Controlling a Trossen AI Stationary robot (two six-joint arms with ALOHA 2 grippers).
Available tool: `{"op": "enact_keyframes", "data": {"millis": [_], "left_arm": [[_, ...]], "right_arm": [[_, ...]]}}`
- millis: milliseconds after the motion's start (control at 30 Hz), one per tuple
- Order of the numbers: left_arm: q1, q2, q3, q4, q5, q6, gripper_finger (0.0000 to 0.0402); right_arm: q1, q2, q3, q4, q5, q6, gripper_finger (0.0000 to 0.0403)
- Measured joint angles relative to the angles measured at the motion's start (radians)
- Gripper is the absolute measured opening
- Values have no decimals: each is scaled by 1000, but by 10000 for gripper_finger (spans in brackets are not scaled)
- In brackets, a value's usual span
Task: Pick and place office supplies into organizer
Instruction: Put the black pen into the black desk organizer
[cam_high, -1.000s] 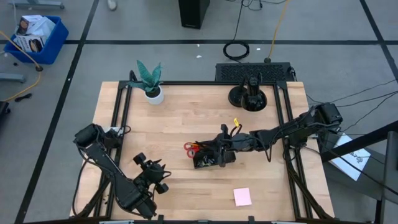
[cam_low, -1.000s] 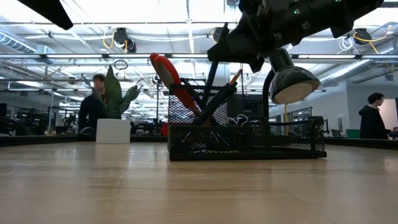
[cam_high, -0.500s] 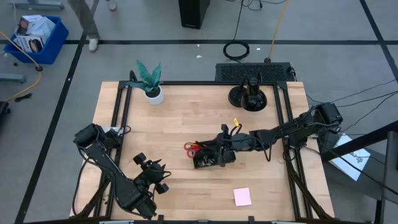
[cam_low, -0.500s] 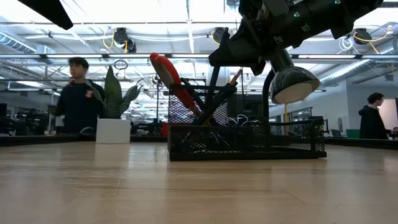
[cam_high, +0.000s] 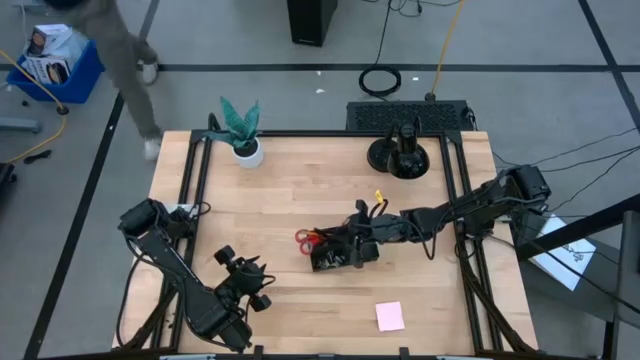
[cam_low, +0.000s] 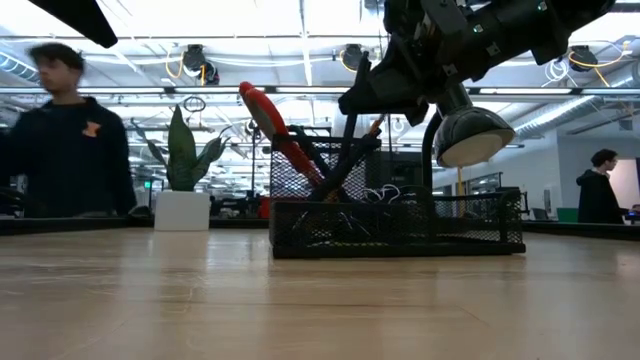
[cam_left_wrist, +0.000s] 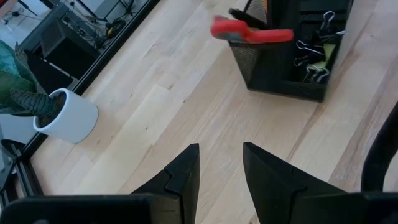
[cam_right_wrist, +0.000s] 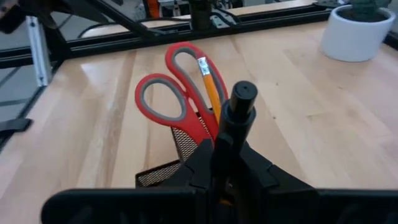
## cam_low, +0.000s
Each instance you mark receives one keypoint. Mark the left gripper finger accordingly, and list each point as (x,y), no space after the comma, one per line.
(85,20)

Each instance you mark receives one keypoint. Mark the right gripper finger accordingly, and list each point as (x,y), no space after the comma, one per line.
(390,95)
(396,55)

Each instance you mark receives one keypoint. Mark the black pen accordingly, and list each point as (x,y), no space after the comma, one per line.
(357,157)
(350,130)
(307,150)

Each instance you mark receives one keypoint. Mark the black mesh desk organizer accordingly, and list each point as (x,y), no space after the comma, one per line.
(400,225)

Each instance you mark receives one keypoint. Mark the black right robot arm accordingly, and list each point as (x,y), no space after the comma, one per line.
(575,20)

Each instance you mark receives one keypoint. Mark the black monitor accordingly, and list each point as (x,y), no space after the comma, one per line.
(402,170)

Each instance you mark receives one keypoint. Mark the black desk lamp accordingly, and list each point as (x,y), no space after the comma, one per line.
(470,135)

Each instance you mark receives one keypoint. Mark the person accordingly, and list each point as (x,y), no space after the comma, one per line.
(70,160)
(597,195)

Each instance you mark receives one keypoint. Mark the red storage box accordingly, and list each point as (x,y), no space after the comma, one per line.
(265,207)

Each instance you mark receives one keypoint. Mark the green board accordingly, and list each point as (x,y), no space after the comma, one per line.
(567,215)

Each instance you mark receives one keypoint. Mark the green plant in white pot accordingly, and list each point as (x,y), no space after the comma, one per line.
(182,210)

